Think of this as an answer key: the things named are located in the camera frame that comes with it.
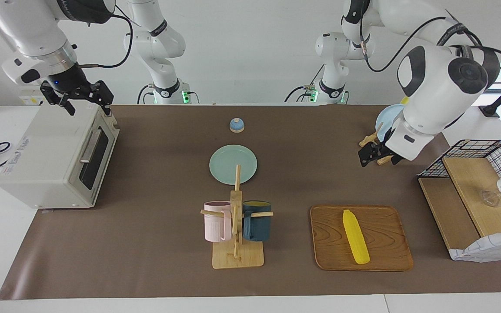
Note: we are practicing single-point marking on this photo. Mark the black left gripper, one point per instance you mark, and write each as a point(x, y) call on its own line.
point(383, 150)

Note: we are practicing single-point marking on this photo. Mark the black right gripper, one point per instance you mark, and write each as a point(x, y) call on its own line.
point(81, 92)

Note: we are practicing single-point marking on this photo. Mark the beige toaster oven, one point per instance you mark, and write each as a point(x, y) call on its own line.
point(46, 161)

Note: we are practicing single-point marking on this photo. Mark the yellow corn cob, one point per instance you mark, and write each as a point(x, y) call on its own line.
point(355, 237)

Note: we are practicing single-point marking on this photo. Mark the pale green plate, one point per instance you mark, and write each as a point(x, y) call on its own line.
point(224, 167)

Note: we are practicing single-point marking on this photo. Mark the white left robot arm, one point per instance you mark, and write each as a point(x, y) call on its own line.
point(433, 100)

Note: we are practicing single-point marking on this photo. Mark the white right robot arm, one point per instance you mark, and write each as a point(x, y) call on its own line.
point(28, 26)

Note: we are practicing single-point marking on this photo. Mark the wooden plate rack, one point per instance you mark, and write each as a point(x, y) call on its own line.
point(368, 140)

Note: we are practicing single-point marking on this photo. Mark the light blue plate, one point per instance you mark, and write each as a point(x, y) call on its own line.
point(385, 117)

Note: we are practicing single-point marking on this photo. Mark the yellow plate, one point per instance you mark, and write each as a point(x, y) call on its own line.
point(404, 101)

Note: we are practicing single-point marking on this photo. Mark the wooden serving tray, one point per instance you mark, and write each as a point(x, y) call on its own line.
point(389, 243)

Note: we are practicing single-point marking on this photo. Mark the small clear glass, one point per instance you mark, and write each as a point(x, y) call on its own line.
point(491, 198)

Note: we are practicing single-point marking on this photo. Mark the dark blue mug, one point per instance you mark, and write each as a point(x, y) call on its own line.
point(257, 226)

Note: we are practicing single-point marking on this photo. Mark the white checkered cloth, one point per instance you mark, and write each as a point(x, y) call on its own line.
point(489, 248)

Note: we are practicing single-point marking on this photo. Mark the small blue round bell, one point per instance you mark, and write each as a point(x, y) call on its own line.
point(236, 126)

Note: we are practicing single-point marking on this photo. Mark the wooden mug tree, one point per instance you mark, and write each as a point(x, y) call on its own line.
point(237, 258)

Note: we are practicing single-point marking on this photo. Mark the pink mug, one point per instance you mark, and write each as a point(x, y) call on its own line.
point(215, 224)

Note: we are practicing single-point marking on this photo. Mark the brown table mat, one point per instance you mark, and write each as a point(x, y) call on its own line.
point(168, 261)

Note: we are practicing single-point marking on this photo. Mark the white wall socket box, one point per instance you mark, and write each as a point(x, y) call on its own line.
point(31, 99)

